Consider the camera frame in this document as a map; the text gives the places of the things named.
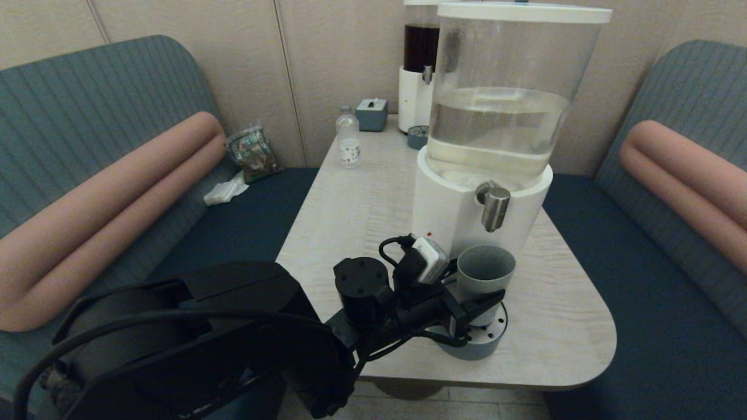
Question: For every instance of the dark drink dispenser white base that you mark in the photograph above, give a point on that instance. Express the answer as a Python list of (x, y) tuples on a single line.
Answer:
[(413, 99)]

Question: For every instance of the pink bench bolster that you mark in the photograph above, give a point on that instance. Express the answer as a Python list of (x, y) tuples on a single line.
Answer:
[(117, 192), (688, 175)]

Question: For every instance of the green snack bag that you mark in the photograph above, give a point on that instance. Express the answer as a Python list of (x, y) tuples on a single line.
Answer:
[(254, 153)]

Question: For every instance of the grey plastic cup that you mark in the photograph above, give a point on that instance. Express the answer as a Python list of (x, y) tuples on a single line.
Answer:
[(484, 280)]

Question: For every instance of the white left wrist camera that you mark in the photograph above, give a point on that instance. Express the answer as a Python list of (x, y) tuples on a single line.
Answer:
[(430, 259)]

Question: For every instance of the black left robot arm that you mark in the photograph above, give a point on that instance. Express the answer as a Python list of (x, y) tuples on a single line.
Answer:
[(233, 338)]

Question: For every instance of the large blue steel drip tray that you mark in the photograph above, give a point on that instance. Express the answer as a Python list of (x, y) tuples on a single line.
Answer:
[(484, 344)]

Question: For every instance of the blue grey tissue box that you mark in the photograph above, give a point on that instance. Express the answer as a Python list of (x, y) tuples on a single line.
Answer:
[(372, 115)]

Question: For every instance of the small blue drip tray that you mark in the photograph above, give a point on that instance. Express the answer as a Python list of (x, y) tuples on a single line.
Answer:
[(416, 137)]

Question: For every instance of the crumpled white tissue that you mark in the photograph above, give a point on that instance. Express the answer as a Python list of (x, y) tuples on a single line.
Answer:
[(224, 191)]

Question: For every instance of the clear water dispenser white base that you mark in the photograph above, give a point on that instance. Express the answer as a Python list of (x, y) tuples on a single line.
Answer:
[(449, 216)]

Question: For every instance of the clear plastic water bottle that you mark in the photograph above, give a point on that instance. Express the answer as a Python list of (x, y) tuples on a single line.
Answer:
[(349, 143)]

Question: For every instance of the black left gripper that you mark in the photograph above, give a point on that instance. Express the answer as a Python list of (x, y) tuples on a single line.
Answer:
[(426, 309)]

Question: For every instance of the dark teal seat cushion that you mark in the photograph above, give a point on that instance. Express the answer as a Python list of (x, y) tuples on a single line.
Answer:
[(245, 221), (653, 326)]

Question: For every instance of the steel dispenser tap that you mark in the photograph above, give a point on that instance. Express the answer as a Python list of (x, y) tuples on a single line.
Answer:
[(495, 209)]

